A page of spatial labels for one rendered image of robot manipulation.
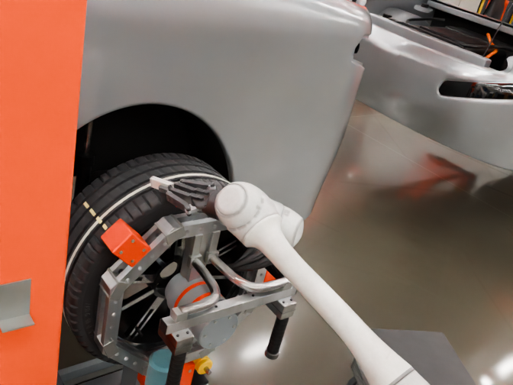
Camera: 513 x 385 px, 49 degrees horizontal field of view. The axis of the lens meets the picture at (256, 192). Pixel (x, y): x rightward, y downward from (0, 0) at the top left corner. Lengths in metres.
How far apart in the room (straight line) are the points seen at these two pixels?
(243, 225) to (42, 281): 0.42
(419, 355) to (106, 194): 1.60
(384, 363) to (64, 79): 0.84
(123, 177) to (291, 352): 1.56
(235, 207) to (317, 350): 1.88
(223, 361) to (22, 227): 1.80
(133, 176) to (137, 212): 0.15
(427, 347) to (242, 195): 1.71
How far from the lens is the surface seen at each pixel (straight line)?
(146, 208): 1.53
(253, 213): 1.18
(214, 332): 1.61
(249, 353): 2.83
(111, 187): 1.62
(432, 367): 2.63
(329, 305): 1.25
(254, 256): 1.60
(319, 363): 2.91
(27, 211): 1.09
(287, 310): 1.61
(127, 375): 2.14
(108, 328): 1.60
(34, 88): 0.99
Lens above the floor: 1.91
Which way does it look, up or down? 27 degrees down
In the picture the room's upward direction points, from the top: 14 degrees clockwise
